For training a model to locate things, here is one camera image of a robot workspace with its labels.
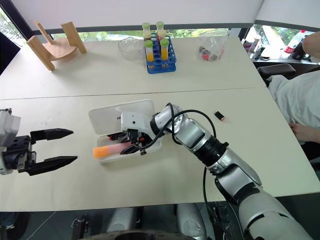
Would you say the clear plastic bag of parts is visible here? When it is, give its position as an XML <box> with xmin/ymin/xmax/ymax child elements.
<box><xmin>195</xmin><ymin>36</ymin><xmax>226</xmax><ymax>64</ymax></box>

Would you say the person's bare hand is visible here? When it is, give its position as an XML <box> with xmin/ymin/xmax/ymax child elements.
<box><xmin>289</xmin><ymin>122</ymin><xmax>320</xmax><ymax>145</ymax></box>

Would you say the orange pink marker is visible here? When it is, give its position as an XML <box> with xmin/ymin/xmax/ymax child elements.
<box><xmin>92</xmin><ymin>141</ymin><xmax>134</xmax><ymax>160</ymax></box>

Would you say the white translucent pencil case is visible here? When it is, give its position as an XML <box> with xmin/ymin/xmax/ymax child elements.
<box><xmin>88</xmin><ymin>99</ymin><xmax>164</xmax><ymax>164</ymax></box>

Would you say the red label plastic bottle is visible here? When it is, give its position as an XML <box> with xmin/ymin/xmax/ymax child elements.
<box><xmin>284</xmin><ymin>29</ymin><xmax>314</xmax><ymax>55</ymax></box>

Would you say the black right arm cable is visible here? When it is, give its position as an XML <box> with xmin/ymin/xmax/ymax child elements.
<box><xmin>138</xmin><ymin>102</ymin><xmax>235</xmax><ymax>240</ymax></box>

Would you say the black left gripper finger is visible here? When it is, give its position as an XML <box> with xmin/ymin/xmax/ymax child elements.
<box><xmin>30</xmin><ymin>127</ymin><xmax>75</xmax><ymax>145</ymax></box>
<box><xmin>24</xmin><ymin>155</ymin><xmax>79</xmax><ymax>177</ymax></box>

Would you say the blue test tube rack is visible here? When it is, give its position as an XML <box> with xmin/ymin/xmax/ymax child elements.
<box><xmin>144</xmin><ymin>37</ymin><xmax>177</xmax><ymax>75</ymax></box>

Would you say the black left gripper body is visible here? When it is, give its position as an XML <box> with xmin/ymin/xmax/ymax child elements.
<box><xmin>2</xmin><ymin>135</ymin><xmax>38</xmax><ymax>174</ymax></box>

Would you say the wooden curved stand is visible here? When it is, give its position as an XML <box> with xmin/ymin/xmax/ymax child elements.
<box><xmin>26</xmin><ymin>20</ymin><xmax>88</xmax><ymax>72</ymax></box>

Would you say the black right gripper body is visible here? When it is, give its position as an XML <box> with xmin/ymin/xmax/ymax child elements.
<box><xmin>125</xmin><ymin>128</ymin><xmax>151</xmax><ymax>154</ymax></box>

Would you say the person in white shirt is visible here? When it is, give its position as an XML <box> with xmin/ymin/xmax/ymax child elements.
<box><xmin>265</xmin><ymin>73</ymin><xmax>320</xmax><ymax>146</ymax></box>

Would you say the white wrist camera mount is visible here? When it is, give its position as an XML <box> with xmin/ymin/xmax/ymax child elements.
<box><xmin>0</xmin><ymin>108</ymin><xmax>22</xmax><ymax>176</ymax></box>
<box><xmin>120</xmin><ymin>111</ymin><xmax>154</xmax><ymax>141</ymax></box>

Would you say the green capped orange liquid tube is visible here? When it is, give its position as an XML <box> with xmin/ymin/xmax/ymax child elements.
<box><xmin>144</xmin><ymin>39</ymin><xmax>154</xmax><ymax>63</ymax></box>
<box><xmin>159</xmin><ymin>38</ymin><xmax>170</xmax><ymax>61</ymax></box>

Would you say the black office chair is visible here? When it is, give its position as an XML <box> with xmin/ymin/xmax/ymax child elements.
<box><xmin>256</xmin><ymin>63</ymin><xmax>297</xmax><ymax>87</ymax></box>

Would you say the silver robot leg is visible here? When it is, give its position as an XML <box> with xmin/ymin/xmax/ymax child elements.
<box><xmin>176</xmin><ymin>202</ymin><xmax>209</xmax><ymax>240</ymax></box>
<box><xmin>106</xmin><ymin>206</ymin><xmax>137</xmax><ymax>230</ymax></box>

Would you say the red marker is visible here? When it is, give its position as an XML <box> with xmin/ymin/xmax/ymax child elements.
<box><xmin>106</xmin><ymin>133</ymin><xmax>127</xmax><ymax>142</ymax></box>

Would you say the clear glass bowl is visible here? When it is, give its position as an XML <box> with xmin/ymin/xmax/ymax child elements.
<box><xmin>117</xmin><ymin>36</ymin><xmax>144</xmax><ymax>61</ymax></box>

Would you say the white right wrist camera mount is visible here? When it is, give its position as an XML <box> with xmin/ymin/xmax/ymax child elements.
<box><xmin>120</xmin><ymin>111</ymin><xmax>154</xmax><ymax>141</ymax></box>

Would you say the small black red cap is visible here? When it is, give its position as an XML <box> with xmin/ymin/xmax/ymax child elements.
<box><xmin>214</xmin><ymin>111</ymin><xmax>227</xmax><ymax>123</ymax></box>

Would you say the metal table latch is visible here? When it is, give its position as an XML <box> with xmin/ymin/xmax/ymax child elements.
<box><xmin>71</xmin><ymin>212</ymin><xmax>90</xmax><ymax>234</ymax></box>

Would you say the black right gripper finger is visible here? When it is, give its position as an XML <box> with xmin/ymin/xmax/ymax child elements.
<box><xmin>119</xmin><ymin>144</ymin><xmax>141</xmax><ymax>156</ymax></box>

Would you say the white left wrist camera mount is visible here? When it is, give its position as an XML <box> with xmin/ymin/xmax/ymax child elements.
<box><xmin>0</xmin><ymin>108</ymin><xmax>22</xmax><ymax>176</ymax></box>

